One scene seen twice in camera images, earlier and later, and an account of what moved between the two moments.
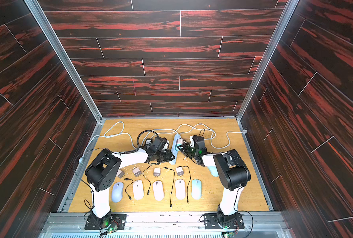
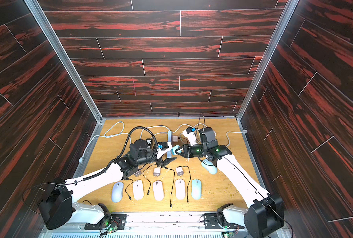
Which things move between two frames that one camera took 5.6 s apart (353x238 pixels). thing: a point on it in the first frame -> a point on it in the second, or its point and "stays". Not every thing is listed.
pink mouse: x=180 y=187 stays
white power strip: x=175 y=152 -> x=169 y=140
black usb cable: x=127 y=179 stays
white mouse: x=117 y=190 stays
